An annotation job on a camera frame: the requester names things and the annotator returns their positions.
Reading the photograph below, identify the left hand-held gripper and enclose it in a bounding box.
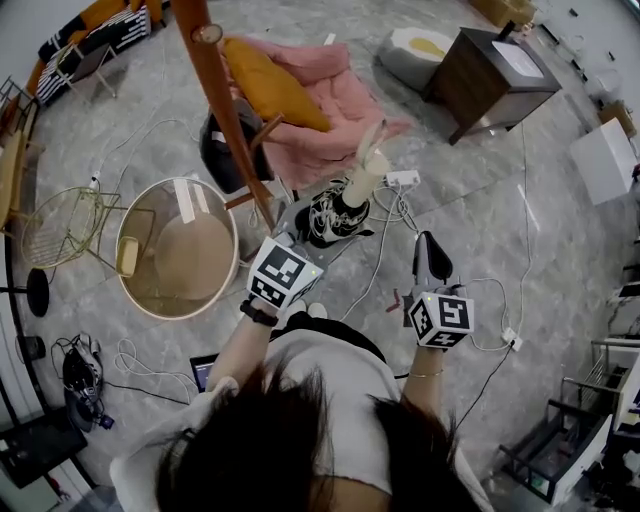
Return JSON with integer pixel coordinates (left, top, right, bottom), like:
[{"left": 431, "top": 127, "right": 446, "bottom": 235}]
[{"left": 245, "top": 230, "right": 325, "bottom": 310}]

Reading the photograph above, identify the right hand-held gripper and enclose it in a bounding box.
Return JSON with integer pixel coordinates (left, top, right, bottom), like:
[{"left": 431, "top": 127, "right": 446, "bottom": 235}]
[{"left": 402, "top": 231, "right": 476, "bottom": 350}]

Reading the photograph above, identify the beige folding umbrella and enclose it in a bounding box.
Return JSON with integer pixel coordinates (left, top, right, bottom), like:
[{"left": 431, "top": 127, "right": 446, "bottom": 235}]
[{"left": 294, "top": 118, "right": 391, "bottom": 250}]

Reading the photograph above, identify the wooden coat rack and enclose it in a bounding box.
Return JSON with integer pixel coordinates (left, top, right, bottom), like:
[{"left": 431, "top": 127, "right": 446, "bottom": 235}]
[{"left": 169, "top": 0, "right": 286, "bottom": 232}]

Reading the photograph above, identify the person's left forearm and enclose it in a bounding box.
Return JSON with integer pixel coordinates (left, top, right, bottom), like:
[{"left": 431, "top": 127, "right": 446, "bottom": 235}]
[{"left": 206, "top": 299, "right": 279, "bottom": 394}]

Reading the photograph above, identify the person's right forearm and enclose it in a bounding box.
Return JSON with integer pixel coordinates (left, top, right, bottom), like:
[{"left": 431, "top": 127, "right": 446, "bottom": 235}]
[{"left": 401, "top": 344, "right": 446, "bottom": 419}]

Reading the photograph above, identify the metal shelf rack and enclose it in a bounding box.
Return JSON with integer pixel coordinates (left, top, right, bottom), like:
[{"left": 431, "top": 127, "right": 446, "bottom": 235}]
[{"left": 498, "top": 338, "right": 640, "bottom": 507}]

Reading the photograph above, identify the black wristband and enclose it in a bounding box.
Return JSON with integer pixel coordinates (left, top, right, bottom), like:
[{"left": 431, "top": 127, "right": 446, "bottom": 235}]
[{"left": 239, "top": 298, "right": 280, "bottom": 329}]

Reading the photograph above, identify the white power strip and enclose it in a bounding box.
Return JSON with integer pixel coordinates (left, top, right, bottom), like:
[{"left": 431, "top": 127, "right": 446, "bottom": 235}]
[{"left": 385, "top": 169, "right": 422, "bottom": 188}]

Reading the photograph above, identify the round glass table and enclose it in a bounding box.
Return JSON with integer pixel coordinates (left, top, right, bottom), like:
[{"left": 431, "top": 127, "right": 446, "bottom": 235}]
[{"left": 115, "top": 176, "right": 242, "bottom": 322}]

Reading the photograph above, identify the dark grey bag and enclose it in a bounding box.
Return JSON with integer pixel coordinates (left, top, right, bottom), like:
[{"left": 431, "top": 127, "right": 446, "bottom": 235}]
[{"left": 199, "top": 97, "right": 276, "bottom": 195}]

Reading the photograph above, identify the person's white shirt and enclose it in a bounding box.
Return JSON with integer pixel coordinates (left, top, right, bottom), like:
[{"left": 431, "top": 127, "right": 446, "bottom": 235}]
[{"left": 109, "top": 327, "right": 494, "bottom": 512}]

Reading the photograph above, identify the black tablet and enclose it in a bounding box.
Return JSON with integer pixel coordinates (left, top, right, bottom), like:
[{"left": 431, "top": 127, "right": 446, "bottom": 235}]
[{"left": 189, "top": 353, "right": 222, "bottom": 394}]

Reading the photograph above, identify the pink blanket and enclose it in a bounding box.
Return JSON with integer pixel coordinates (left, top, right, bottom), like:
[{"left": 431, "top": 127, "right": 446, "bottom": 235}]
[{"left": 223, "top": 37, "right": 415, "bottom": 191}]

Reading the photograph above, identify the brown sink cabinet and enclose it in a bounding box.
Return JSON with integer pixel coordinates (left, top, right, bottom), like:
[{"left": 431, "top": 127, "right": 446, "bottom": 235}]
[{"left": 421, "top": 22, "right": 563, "bottom": 146}]

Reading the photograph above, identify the orange cushion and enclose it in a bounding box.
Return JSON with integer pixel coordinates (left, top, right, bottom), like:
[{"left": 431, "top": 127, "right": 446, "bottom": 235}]
[{"left": 222, "top": 38, "right": 333, "bottom": 134}]

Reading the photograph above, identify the white box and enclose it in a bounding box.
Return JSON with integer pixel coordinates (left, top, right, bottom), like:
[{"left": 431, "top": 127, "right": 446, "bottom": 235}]
[{"left": 569, "top": 118, "right": 640, "bottom": 207}]

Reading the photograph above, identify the egg-shaped floor cushion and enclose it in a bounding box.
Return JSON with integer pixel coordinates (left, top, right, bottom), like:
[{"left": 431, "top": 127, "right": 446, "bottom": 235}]
[{"left": 377, "top": 27, "right": 459, "bottom": 93}]

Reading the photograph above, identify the black round stand base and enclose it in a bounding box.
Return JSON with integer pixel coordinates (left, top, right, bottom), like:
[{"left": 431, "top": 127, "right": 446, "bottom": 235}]
[{"left": 26, "top": 268, "right": 52, "bottom": 319}]

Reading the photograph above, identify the small metal side table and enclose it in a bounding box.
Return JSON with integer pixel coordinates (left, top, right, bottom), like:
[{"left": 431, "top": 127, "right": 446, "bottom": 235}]
[{"left": 54, "top": 42, "right": 119, "bottom": 99}]

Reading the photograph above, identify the black white striped sofa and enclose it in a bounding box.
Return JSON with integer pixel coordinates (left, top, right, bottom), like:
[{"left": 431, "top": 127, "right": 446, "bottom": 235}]
[{"left": 27, "top": 0, "right": 166, "bottom": 107}]

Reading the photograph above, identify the black flat case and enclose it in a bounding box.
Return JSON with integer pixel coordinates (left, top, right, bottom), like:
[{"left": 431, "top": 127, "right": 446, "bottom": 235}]
[{"left": 0, "top": 408, "right": 90, "bottom": 490}]

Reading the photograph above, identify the coiled white cable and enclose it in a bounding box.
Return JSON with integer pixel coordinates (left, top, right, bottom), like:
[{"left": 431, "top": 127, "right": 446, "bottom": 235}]
[{"left": 114, "top": 337, "right": 200, "bottom": 402}]

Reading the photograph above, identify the black cable bundle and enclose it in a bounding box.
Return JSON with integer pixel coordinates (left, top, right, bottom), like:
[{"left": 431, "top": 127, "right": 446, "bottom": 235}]
[{"left": 50, "top": 333, "right": 117, "bottom": 434}]

